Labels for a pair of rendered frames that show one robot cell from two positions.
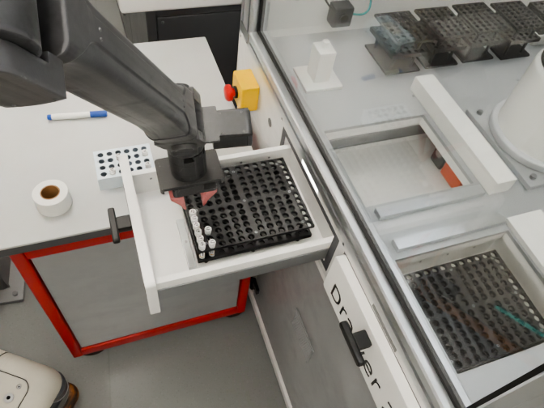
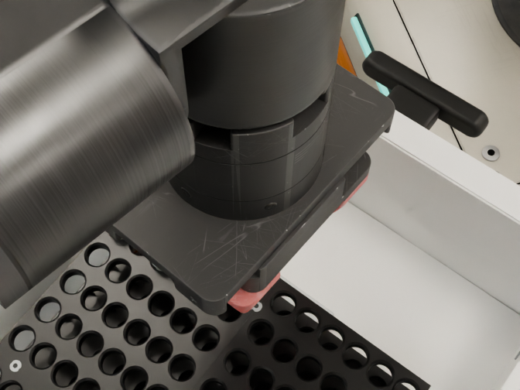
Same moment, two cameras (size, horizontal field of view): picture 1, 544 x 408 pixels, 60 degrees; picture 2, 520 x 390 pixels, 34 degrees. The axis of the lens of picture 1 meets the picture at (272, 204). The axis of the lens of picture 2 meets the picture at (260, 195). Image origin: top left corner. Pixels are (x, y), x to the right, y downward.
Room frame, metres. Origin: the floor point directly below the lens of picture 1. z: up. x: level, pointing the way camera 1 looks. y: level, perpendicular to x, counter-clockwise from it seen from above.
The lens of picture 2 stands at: (0.62, 0.10, 1.29)
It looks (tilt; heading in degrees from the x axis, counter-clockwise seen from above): 65 degrees down; 161
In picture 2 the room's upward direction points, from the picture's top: 6 degrees counter-clockwise
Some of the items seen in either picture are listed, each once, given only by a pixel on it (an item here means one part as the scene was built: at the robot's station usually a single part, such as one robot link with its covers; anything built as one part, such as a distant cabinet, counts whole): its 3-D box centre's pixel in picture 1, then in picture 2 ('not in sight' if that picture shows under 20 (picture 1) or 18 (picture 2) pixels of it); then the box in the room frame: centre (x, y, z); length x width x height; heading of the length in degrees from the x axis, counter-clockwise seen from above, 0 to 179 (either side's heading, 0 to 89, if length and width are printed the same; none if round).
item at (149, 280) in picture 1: (138, 231); (378, 172); (0.45, 0.23, 0.87); 0.29 x 0.02 x 0.11; 28
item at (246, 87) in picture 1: (244, 91); not in sight; (0.88, 0.12, 0.88); 0.07 x 0.05 x 0.07; 28
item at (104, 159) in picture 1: (125, 166); not in sight; (0.66, 0.34, 0.78); 0.12 x 0.08 x 0.04; 118
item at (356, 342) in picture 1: (358, 341); not in sight; (0.31, -0.18, 0.91); 0.07 x 0.04 x 0.01; 28
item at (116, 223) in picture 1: (121, 223); (411, 108); (0.43, 0.25, 0.91); 0.07 x 0.04 x 0.01; 28
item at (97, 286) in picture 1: (138, 210); not in sight; (0.82, 0.41, 0.38); 0.62 x 0.58 x 0.76; 28
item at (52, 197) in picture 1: (52, 197); not in sight; (0.54, 0.45, 0.78); 0.07 x 0.07 x 0.04
